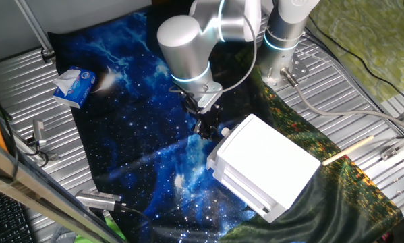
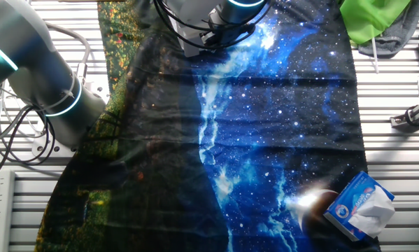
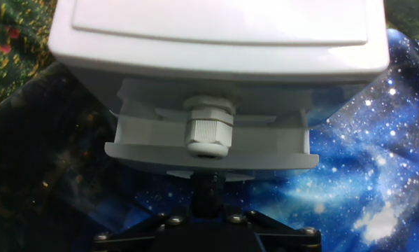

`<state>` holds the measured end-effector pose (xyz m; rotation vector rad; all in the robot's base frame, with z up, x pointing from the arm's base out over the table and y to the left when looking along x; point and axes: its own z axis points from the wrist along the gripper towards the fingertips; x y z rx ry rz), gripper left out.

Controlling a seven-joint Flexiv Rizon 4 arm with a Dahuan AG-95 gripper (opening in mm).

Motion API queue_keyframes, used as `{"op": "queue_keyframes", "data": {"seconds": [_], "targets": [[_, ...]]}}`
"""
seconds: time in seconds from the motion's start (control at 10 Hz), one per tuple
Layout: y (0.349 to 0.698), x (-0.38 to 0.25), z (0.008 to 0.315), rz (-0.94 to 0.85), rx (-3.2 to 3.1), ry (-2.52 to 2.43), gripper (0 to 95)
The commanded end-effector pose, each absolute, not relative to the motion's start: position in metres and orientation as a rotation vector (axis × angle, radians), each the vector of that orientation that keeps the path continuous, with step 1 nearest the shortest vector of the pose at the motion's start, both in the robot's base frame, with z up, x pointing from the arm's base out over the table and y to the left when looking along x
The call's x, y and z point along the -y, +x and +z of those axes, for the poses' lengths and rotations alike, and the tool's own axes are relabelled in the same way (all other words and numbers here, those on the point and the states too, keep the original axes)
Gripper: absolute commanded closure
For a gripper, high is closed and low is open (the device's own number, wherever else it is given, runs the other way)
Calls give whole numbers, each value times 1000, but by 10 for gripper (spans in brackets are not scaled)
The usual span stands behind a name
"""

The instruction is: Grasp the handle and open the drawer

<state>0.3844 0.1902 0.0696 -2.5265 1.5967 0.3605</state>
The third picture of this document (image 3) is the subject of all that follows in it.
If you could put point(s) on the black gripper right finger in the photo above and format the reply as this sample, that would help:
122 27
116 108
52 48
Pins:
289 239

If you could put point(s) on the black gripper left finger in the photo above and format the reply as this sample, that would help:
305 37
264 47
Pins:
125 239

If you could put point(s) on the black drawer knob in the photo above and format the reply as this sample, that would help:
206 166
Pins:
207 192

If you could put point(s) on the galaxy and forest print cloth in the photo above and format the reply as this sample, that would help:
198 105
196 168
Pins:
370 168

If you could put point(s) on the white plastic drawer cabinet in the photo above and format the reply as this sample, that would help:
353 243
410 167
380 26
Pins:
212 35

